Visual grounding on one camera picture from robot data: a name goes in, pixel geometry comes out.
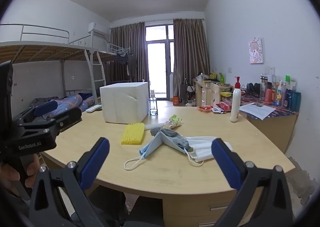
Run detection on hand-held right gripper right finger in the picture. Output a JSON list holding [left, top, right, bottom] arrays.
[[211, 138, 295, 227]]

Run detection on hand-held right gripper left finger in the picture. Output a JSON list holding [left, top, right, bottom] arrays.
[[28, 137, 110, 227]]

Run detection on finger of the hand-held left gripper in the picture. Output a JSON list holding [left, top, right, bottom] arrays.
[[51, 107, 83, 132], [11, 100, 59, 124]]

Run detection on white face mask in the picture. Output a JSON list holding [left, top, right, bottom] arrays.
[[184, 136, 234, 167]]

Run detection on white foam box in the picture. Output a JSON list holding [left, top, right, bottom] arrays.
[[99, 82, 150, 124]]

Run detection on grey sock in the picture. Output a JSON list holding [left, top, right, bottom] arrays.
[[150, 128, 194, 154]]

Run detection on blue face mask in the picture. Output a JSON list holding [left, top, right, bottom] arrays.
[[124, 133, 190, 170]]

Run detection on green tissue packet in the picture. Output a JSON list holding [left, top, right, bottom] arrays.
[[162, 114, 184, 129]]

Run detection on person's left forearm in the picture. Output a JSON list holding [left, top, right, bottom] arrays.
[[0, 187, 30, 227]]

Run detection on person's left hand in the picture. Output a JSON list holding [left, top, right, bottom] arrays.
[[0, 156, 41, 197]]

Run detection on blue orange patterned blanket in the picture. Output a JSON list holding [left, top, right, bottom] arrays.
[[30, 93, 95, 117]]

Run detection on white remote control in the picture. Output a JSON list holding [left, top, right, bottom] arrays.
[[85, 104, 102, 113]]

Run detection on yellow foam net sleeve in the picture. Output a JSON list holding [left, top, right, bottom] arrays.
[[121, 122, 145, 145]]

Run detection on person's dark pants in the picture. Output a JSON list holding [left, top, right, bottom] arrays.
[[85, 186, 165, 227]]

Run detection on white bunk bed ladder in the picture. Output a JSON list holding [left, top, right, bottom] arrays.
[[84, 48, 107, 105]]

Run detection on metal bunk bed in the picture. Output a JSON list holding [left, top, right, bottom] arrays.
[[0, 23, 110, 117]]

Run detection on white lotion bottle red pump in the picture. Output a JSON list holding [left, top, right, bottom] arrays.
[[230, 76, 242, 122]]

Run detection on printed paper sheet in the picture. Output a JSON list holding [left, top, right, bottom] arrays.
[[239, 102, 277, 120]]

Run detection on wooden desk with drawers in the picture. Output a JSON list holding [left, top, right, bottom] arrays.
[[193, 78, 235, 108]]

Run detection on hanging dark clothes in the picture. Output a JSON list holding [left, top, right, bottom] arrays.
[[115, 53, 129, 65]]

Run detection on clear bottle blue liquid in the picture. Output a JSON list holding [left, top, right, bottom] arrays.
[[149, 97, 158, 115]]

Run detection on black bag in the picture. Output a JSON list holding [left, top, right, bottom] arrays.
[[246, 83, 262, 96]]

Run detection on clear tumbler bottle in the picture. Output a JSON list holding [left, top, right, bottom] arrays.
[[259, 74, 268, 100]]

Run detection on yellow toy bottle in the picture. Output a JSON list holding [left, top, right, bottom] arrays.
[[275, 86, 285, 106]]

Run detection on blue shampoo bottle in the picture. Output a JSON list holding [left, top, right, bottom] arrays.
[[282, 91, 292, 108]]

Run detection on white air conditioner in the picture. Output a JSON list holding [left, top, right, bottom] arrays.
[[88, 22, 107, 36]]

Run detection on brown curtain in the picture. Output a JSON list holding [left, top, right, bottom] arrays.
[[110, 22, 150, 84], [173, 18, 210, 95]]

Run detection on teal bottle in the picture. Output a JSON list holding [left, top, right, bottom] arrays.
[[290, 90, 302, 112]]

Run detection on glass balcony door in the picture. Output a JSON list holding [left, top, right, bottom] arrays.
[[145, 24, 175, 100]]

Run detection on green box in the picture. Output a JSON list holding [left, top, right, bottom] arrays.
[[285, 75, 297, 90]]

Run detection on pink cartoon wall picture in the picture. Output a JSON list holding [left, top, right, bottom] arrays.
[[248, 38, 264, 64]]

